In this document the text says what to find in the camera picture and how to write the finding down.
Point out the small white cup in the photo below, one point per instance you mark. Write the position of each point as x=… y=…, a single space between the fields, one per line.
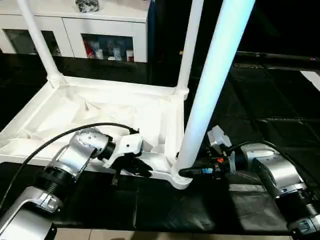
x=130 y=56

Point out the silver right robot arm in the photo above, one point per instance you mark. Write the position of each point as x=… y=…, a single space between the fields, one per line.
x=275 y=170

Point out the white flat strip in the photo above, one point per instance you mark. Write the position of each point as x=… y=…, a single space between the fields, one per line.
x=312 y=77

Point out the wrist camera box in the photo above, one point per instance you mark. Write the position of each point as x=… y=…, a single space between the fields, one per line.
x=127 y=145
x=217 y=136

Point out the white plastic table leg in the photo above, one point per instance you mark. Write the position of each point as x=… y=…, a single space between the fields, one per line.
x=40 y=40
x=215 y=75
x=190 y=45

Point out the dark long rail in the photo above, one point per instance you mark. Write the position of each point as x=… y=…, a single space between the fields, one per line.
x=280 y=56

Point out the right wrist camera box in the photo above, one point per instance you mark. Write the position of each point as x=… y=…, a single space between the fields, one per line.
x=217 y=136

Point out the white glass-door cabinet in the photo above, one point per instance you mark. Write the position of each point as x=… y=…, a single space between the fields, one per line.
x=72 y=35

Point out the black work mat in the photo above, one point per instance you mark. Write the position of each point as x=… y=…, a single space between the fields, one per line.
x=260 y=110

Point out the grey crumpled object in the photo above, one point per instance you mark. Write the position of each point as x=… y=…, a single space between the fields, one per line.
x=87 y=5

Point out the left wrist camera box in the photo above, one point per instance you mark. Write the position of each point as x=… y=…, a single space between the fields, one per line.
x=127 y=145

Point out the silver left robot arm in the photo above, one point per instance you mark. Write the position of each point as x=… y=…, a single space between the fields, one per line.
x=75 y=155

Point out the white plastic table top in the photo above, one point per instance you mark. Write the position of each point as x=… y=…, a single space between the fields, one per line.
x=100 y=105

